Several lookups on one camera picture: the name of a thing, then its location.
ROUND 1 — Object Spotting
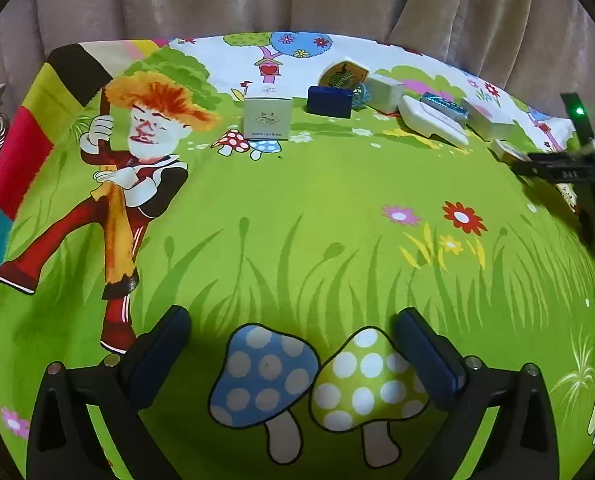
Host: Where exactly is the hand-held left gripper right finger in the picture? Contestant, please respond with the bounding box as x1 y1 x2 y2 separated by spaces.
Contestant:
395 307 561 480

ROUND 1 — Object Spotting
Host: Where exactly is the dark blue box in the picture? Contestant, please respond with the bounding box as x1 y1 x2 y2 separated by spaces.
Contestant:
306 85 354 119

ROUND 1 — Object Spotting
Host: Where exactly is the small blue ring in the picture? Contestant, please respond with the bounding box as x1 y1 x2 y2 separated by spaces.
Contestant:
350 85 373 111

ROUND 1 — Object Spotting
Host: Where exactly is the colourful cartoon printed blanket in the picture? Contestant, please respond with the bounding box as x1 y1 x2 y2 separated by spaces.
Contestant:
0 32 595 480

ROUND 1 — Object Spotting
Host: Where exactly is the white boat-shaped plastic tray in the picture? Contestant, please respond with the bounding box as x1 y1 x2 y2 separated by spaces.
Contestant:
397 95 471 148

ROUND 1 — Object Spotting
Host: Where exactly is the small plain white box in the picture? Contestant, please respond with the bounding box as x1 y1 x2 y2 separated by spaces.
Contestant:
365 73 405 115

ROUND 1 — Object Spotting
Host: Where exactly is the long white box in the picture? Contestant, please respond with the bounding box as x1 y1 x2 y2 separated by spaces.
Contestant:
461 97 517 141

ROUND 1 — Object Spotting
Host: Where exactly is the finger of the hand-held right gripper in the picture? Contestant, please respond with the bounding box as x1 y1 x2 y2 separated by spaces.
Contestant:
527 151 595 167
512 161 595 184

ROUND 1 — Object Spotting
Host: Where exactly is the small yellow-edged box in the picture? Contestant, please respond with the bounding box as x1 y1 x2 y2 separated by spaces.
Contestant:
488 138 532 165

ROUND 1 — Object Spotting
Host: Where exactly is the round green and gold tin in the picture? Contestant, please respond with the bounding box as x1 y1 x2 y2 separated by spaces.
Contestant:
318 57 369 88

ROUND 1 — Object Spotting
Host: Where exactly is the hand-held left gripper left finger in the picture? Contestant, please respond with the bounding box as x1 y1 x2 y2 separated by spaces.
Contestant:
27 305 193 480

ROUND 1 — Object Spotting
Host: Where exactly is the blue foil packet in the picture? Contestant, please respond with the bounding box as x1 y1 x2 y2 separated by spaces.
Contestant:
420 91 471 122

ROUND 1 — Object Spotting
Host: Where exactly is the white cube box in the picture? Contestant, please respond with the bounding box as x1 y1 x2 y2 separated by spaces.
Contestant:
242 85 293 141

